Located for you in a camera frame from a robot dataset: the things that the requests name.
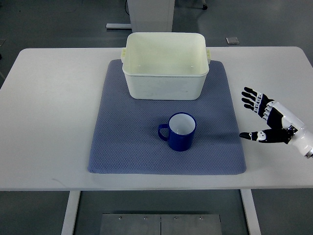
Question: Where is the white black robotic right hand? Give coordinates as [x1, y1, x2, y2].
[239, 87, 313, 156]

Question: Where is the blue enamel mug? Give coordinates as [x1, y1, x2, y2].
[158, 112, 197, 152]

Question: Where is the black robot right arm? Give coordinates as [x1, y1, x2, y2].
[305, 149, 313, 159]

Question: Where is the cream plastic box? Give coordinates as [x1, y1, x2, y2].
[121, 32, 211, 100]

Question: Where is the white right table leg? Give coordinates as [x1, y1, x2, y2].
[240, 189, 261, 235]

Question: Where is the white table leg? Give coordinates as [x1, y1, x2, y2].
[240, 189, 261, 235]
[61, 191, 81, 235]

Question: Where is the grey floor outlet plate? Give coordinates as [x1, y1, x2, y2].
[225, 37, 240, 45]

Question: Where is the blue textured mat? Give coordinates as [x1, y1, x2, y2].
[88, 60, 246, 175]

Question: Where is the white left table leg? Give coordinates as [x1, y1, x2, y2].
[61, 191, 81, 235]

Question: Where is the white background pedestal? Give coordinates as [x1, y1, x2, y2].
[106, 0, 175, 32]

